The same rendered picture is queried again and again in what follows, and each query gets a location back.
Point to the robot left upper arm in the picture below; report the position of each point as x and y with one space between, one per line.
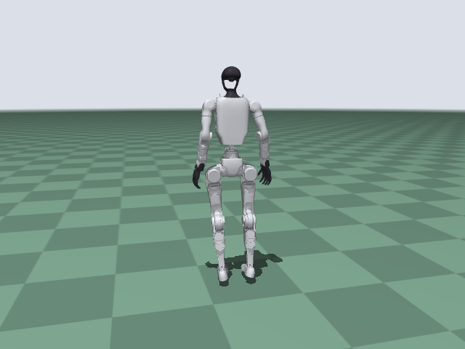
206 119

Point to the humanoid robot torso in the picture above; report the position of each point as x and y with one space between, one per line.
231 127

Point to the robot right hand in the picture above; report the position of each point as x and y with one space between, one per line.
266 173

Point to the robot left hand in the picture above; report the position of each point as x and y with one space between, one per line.
196 174

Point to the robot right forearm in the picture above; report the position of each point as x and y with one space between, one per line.
264 151

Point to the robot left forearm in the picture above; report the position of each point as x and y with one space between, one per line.
202 151

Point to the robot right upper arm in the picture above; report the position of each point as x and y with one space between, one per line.
256 109

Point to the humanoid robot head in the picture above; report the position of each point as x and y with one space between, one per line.
231 73

